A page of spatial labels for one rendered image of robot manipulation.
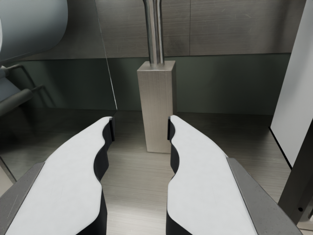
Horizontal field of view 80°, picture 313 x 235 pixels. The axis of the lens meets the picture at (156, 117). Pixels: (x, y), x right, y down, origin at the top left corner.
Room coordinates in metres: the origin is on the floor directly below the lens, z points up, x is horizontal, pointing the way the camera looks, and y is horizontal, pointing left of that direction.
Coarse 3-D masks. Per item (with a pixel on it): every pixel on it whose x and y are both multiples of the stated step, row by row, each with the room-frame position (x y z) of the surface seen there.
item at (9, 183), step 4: (0, 168) 0.26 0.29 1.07; (0, 172) 0.26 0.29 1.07; (4, 172) 0.26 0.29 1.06; (0, 176) 0.25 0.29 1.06; (4, 176) 0.26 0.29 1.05; (0, 180) 0.25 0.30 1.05; (4, 180) 0.26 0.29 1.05; (8, 180) 0.26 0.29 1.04; (0, 184) 0.25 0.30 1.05; (4, 184) 0.25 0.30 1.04; (8, 184) 0.26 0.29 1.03; (12, 184) 0.26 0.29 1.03; (0, 188) 0.24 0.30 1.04; (4, 188) 0.25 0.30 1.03; (8, 188) 0.25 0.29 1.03; (0, 192) 0.24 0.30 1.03; (4, 192) 0.24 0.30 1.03; (0, 196) 0.24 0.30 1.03
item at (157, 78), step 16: (144, 0) 0.49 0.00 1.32; (160, 0) 0.49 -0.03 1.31; (160, 16) 0.49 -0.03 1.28; (160, 32) 0.49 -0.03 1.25; (160, 48) 0.49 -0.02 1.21; (144, 64) 0.52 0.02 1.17; (160, 64) 0.48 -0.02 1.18; (144, 80) 0.47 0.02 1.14; (160, 80) 0.46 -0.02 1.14; (144, 96) 0.47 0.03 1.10; (160, 96) 0.46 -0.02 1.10; (176, 96) 0.53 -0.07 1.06; (144, 112) 0.47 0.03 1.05; (160, 112) 0.46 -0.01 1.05; (176, 112) 0.52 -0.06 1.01; (144, 128) 0.47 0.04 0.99; (160, 128) 0.46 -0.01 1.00; (160, 144) 0.46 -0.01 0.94
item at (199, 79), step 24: (120, 72) 0.77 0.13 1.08; (192, 72) 0.70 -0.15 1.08; (216, 72) 0.68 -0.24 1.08; (240, 72) 0.66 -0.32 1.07; (264, 72) 0.64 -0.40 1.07; (120, 96) 0.77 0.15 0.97; (192, 96) 0.70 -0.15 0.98; (216, 96) 0.68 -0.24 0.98; (240, 96) 0.65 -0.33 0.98; (264, 96) 0.63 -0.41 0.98
